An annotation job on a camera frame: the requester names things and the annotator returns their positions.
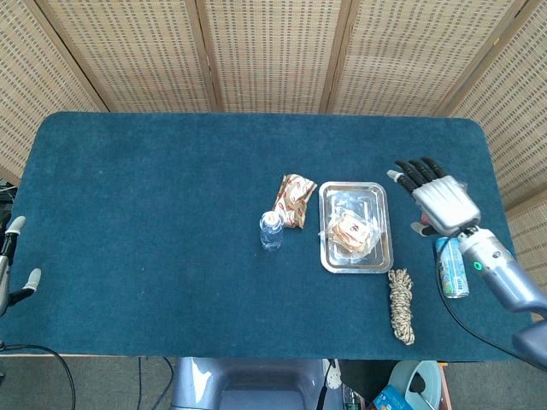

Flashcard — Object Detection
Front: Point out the clear-wrapped pastry packet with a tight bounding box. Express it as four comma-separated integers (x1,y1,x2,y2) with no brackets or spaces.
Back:
318,209,381,256

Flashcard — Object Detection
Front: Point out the coiled beige braided rope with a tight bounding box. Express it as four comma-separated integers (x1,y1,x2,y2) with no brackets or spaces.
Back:
387,267,416,346

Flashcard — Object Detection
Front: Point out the woven wooden folding screen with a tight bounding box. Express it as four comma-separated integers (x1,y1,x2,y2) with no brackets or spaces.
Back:
0,0,547,283

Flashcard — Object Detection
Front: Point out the blue drink can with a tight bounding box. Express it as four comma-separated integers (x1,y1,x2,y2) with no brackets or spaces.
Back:
434,236,470,299

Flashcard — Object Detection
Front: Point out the beige red-printed snack wrapper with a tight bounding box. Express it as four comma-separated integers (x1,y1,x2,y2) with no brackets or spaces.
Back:
272,173,319,231

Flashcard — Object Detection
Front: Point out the blue table cloth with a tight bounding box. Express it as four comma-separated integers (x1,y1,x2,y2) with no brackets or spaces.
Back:
0,111,538,362

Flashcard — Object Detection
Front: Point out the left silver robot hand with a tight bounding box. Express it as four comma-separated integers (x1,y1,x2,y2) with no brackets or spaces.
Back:
0,215,43,317

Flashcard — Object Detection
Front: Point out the white perforated plate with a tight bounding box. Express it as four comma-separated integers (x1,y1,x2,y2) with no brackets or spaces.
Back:
323,359,343,390

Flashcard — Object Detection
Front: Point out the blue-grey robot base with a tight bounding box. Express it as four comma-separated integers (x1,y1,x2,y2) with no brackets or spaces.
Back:
170,357,343,410

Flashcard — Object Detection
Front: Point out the light blue plastic bin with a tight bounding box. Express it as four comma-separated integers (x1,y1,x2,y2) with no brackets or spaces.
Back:
386,360,444,410

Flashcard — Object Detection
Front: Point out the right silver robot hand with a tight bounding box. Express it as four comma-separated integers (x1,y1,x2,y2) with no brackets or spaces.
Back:
386,156,482,237

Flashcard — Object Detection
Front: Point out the blue printed package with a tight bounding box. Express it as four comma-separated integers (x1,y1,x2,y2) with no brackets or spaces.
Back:
370,385,409,410

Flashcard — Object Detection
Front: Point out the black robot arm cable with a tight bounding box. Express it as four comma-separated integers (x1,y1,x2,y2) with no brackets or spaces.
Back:
435,250,529,359

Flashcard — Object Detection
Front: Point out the rectangular metal tray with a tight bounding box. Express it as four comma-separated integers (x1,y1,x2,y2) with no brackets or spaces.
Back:
318,180,395,274

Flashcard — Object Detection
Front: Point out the clear plastic water bottle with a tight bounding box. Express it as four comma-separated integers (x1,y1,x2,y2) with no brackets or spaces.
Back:
259,210,284,252

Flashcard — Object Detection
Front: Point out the black floor cable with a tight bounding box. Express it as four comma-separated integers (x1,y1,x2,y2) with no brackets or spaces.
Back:
135,357,174,410
0,343,78,410

